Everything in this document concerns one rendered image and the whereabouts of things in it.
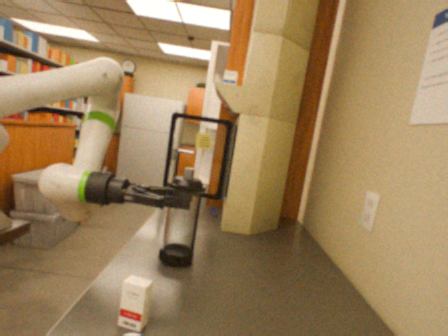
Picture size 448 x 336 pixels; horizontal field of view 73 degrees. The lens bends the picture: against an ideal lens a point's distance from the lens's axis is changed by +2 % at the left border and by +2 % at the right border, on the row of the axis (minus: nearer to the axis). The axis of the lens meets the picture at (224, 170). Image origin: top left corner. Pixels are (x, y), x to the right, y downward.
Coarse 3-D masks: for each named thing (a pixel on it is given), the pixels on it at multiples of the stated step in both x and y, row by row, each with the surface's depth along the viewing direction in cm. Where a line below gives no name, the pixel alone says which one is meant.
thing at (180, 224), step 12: (180, 192) 81; (192, 192) 80; (192, 204) 82; (168, 216) 83; (180, 216) 81; (192, 216) 83; (168, 228) 83; (180, 228) 82; (192, 228) 84; (168, 240) 83; (180, 240) 82; (192, 240) 85; (168, 252) 83; (180, 252) 83; (192, 252) 87
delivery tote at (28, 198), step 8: (16, 176) 272; (24, 176) 275; (32, 176) 281; (16, 184) 273; (24, 184) 273; (32, 184) 272; (16, 192) 275; (24, 192) 275; (32, 192) 274; (40, 192) 274; (16, 200) 276; (24, 200) 276; (32, 200) 276; (40, 200) 276; (48, 200) 276; (16, 208) 278; (24, 208) 278; (32, 208) 278; (40, 208) 278; (48, 208) 278
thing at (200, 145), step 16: (176, 128) 149; (192, 128) 148; (208, 128) 147; (224, 128) 146; (176, 144) 150; (192, 144) 149; (208, 144) 148; (176, 160) 151; (192, 160) 150; (208, 160) 149; (208, 176) 149; (208, 192) 150
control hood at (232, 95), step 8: (216, 88) 117; (224, 88) 113; (232, 88) 113; (240, 88) 113; (224, 96) 113; (232, 96) 113; (240, 96) 113; (232, 104) 114; (240, 104) 114; (232, 112) 123; (240, 112) 114
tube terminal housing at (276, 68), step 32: (256, 32) 111; (256, 64) 112; (288, 64) 117; (256, 96) 113; (288, 96) 121; (256, 128) 115; (288, 128) 125; (256, 160) 116; (288, 160) 130; (256, 192) 118; (224, 224) 120; (256, 224) 122
